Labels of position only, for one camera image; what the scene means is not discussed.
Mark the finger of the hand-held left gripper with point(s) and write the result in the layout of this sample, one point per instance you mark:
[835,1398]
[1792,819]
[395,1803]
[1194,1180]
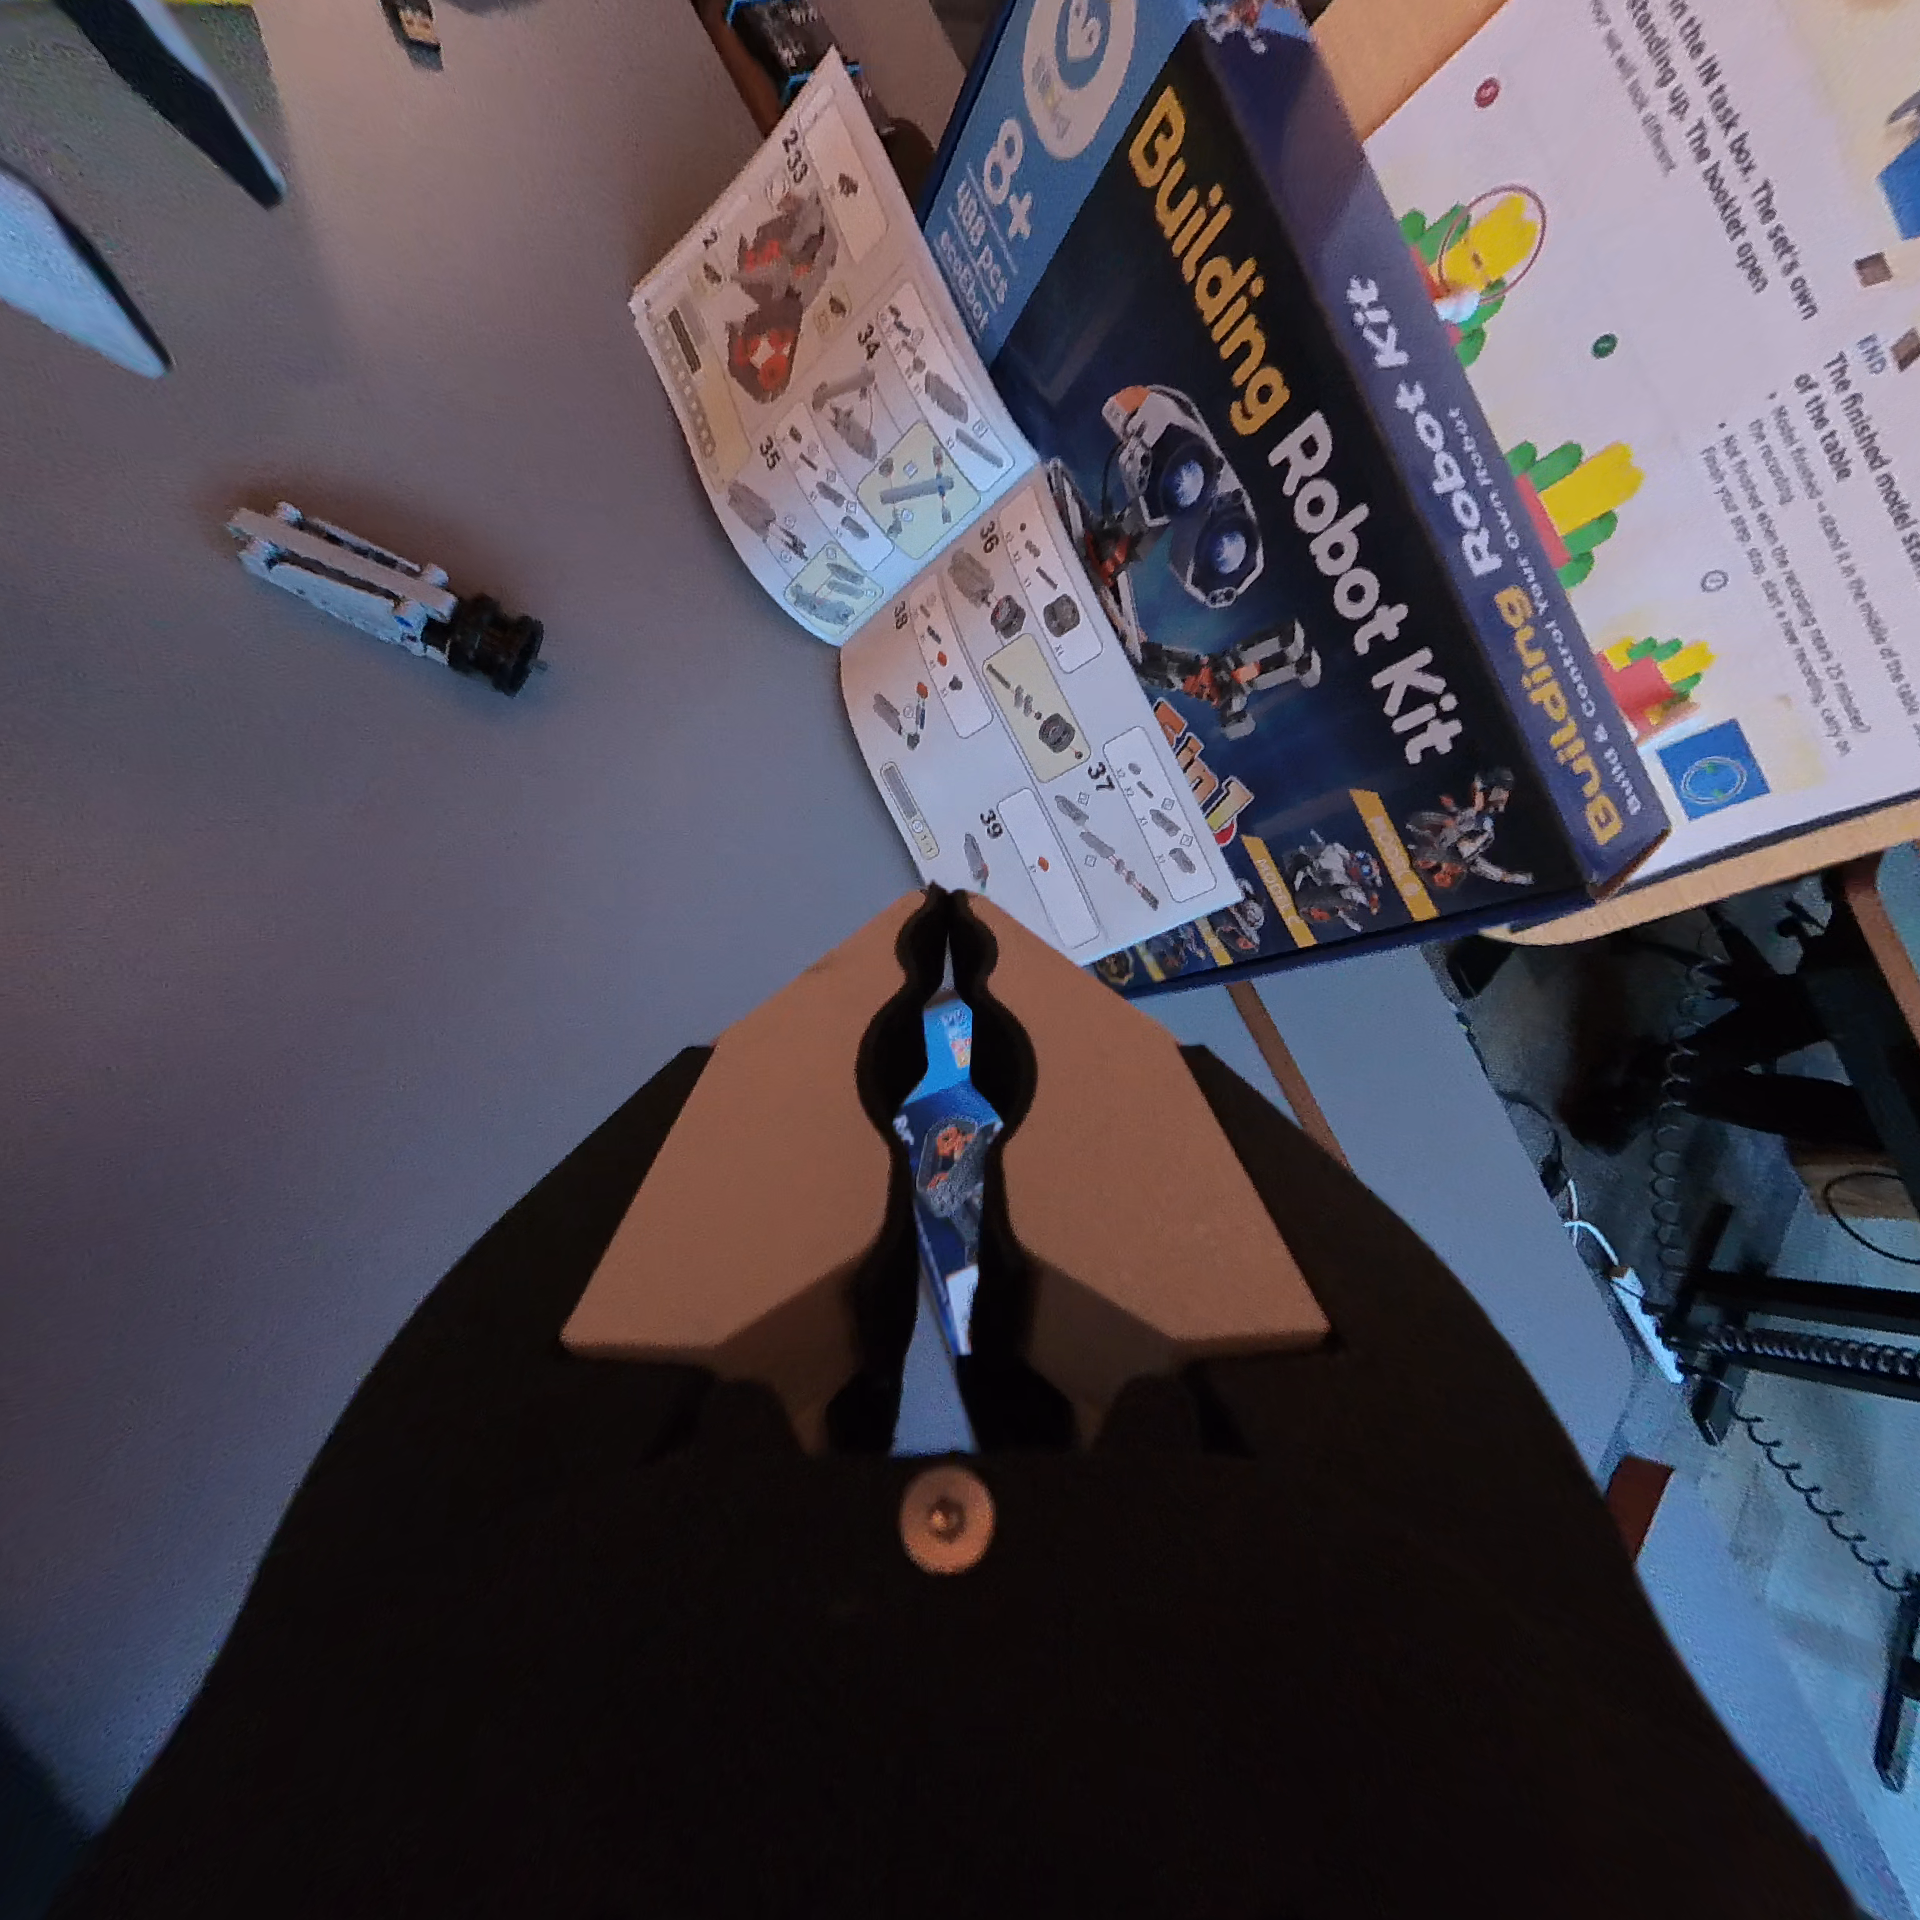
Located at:
[61,264]
[195,106]

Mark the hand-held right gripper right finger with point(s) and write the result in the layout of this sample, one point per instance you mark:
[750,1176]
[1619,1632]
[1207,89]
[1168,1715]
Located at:
[1155,1201]

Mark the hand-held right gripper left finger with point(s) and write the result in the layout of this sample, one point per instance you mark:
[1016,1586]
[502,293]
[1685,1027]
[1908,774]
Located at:
[722,1201]

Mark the small blue leaflet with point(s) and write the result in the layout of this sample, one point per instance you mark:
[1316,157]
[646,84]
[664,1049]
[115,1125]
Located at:
[946,1170]

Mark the white block assembly with wheel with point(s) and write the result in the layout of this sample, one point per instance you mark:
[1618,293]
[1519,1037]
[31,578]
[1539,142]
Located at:
[360,585]

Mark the white printed task sheet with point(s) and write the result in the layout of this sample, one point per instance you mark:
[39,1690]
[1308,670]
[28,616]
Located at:
[1724,450]

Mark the dark blue robot kit box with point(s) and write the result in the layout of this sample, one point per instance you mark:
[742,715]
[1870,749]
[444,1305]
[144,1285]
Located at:
[1319,600]

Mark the black box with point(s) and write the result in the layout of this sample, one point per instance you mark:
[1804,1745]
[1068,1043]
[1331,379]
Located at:
[893,43]

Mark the open instruction booklet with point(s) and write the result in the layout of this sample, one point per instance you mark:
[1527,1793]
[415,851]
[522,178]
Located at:
[839,388]

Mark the black metal frame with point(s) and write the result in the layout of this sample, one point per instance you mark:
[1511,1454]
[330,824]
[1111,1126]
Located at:
[1876,1020]

